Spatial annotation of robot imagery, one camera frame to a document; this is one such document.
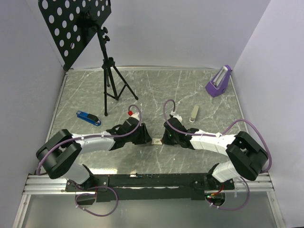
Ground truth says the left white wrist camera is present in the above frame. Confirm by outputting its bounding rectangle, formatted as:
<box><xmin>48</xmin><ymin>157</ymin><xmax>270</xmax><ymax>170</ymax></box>
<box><xmin>127</xmin><ymin>111</ymin><xmax>140</xmax><ymax>124</ymax></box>

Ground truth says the small white staple box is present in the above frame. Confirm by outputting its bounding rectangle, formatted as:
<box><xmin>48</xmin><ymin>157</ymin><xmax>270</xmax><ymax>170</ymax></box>
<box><xmin>152</xmin><ymin>138</ymin><xmax>162</xmax><ymax>145</ymax></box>

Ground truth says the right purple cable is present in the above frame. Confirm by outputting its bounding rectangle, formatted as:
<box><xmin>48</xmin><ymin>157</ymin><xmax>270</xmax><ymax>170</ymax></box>
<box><xmin>162</xmin><ymin>99</ymin><xmax>273</xmax><ymax>211</ymax></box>

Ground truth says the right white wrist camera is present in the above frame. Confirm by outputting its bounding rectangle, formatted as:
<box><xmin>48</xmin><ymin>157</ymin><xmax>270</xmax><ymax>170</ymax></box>
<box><xmin>170</xmin><ymin>111</ymin><xmax>182</xmax><ymax>123</ymax></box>

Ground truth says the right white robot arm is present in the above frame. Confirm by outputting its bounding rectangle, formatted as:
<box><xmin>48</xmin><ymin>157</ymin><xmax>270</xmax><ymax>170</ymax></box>
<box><xmin>162</xmin><ymin>116</ymin><xmax>268</xmax><ymax>189</ymax></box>

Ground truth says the black perforated music stand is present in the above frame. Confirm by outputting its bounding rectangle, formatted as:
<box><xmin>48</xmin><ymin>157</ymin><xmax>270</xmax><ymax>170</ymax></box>
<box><xmin>38</xmin><ymin>0</ymin><xmax>135</xmax><ymax>104</ymax></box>

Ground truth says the aluminium rail frame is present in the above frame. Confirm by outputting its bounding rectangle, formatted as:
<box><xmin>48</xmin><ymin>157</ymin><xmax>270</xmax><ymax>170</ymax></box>
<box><xmin>13</xmin><ymin>173</ymin><xmax>286</xmax><ymax>228</ymax></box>

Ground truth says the purple metronome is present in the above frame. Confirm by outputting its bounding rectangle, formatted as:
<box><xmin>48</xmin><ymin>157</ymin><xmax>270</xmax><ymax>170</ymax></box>
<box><xmin>205</xmin><ymin>65</ymin><xmax>232</xmax><ymax>97</ymax></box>

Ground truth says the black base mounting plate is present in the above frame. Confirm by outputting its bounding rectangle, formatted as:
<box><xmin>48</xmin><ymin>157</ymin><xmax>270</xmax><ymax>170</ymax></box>
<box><xmin>65</xmin><ymin>173</ymin><xmax>235</xmax><ymax>202</ymax></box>

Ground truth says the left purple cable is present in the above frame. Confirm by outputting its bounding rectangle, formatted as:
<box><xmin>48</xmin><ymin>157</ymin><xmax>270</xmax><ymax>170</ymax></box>
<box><xmin>35</xmin><ymin>104</ymin><xmax>143</xmax><ymax>217</ymax></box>

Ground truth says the purple cable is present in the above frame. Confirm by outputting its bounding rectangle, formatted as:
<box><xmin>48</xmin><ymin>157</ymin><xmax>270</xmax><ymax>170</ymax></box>
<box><xmin>162</xmin><ymin>99</ymin><xmax>273</xmax><ymax>211</ymax></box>
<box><xmin>35</xmin><ymin>104</ymin><xmax>143</xmax><ymax>217</ymax></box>

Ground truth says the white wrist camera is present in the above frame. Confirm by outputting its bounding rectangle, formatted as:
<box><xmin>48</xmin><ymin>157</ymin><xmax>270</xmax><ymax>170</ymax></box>
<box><xmin>170</xmin><ymin>111</ymin><xmax>182</xmax><ymax>123</ymax></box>
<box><xmin>127</xmin><ymin>111</ymin><xmax>140</xmax><ymax>124</ymax></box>

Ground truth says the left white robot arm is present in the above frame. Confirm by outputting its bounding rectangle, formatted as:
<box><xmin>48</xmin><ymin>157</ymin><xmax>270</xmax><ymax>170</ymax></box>
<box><xmin>36</xmin><ymin>115</ymin><xmax>152</xmax><ymax>191</ymax></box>

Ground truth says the beige white stapler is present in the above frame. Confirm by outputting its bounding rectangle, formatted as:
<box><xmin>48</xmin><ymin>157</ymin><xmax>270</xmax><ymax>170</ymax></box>
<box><xmin>189</xmin><ymin>105</ymin><xmax>199</xmax><ymax>123</ymax></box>

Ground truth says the blue black stapler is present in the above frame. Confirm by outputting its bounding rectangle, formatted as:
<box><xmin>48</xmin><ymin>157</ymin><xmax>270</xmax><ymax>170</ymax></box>
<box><xmin>76</xmin><ymin>111</ymin><xmax>101</xmax><ymax>126</ymax></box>

